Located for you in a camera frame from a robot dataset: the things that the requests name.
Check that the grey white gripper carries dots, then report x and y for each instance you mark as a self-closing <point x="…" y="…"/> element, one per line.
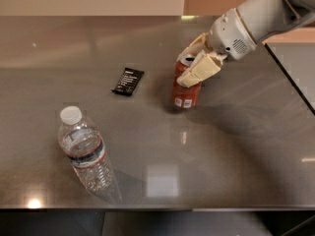
<point x="229" y="34"/>

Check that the red coke can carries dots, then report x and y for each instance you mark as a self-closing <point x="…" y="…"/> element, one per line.
<point x="184" y="98"/>

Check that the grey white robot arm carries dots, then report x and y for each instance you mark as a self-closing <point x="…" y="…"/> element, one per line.
<point x="265" y="18"/>

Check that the clear plastic water bottle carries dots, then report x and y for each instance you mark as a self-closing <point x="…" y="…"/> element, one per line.
<point x="84" y="146"/>

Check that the black snack bar wrapper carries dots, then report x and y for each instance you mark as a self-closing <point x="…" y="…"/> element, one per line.
<point x="128" y="81"/>

